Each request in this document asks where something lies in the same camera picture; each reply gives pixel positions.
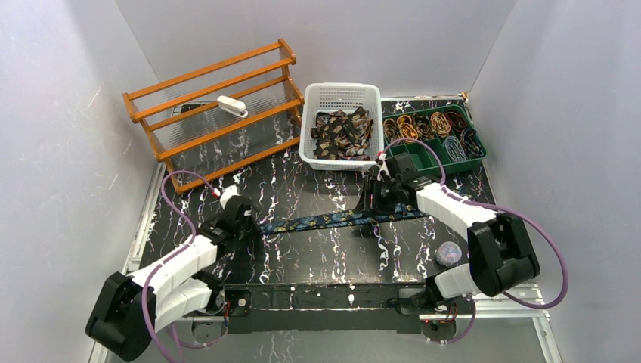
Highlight rolled dark navy tie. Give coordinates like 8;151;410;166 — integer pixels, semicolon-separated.
460;128;485;159

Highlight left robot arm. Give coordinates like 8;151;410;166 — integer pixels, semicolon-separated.
85;185;374;362

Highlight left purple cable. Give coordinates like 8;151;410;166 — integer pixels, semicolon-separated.
141;170;226;363

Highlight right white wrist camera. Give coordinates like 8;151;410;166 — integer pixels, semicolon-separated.
376;153;392;182

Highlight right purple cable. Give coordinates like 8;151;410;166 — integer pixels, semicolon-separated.
376;138;571;346

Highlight rolled yellow tie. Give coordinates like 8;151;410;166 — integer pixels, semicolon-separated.
396;115;419;139

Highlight rolled light blue tie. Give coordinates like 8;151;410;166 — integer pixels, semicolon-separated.
442;135;468;163

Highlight orange wooden rack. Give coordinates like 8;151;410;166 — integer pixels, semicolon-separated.
122;39;304;180

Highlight blue floral tie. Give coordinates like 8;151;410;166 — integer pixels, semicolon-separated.
259;205;426;235

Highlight rolled multicolour tie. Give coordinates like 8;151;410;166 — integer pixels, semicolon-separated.
382;118;401;143

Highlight rolled dark red tie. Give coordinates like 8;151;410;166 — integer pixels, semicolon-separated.
444;110;468;133

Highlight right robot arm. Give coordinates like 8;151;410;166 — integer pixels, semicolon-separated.
367;153;540;304

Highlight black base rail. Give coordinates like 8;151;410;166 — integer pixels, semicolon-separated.
190;283;474;346

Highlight dark brown patterned tie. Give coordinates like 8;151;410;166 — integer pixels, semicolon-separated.
311;107;373;161

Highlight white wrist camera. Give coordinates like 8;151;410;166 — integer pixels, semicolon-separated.
376;153;392;182
219;184;240;201

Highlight purple cable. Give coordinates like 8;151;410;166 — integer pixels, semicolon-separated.
376;138;571;346
141;170;226;363

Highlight white stapler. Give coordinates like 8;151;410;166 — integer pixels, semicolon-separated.
216;95;249;119

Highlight rolled orange brown tie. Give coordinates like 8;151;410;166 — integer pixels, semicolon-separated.
430;112;451;138

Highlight rolled dark brown tie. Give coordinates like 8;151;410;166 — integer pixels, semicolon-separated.
412;113;436;140

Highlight green divided tray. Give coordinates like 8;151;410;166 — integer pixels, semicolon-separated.
383;104;487;176

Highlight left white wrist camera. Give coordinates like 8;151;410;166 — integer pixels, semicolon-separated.
219;184;240;201

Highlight clear round tape roll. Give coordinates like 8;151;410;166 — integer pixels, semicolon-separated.
435;241;463;268

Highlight white plastic basket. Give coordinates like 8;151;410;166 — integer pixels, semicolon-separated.
299;82;384;172

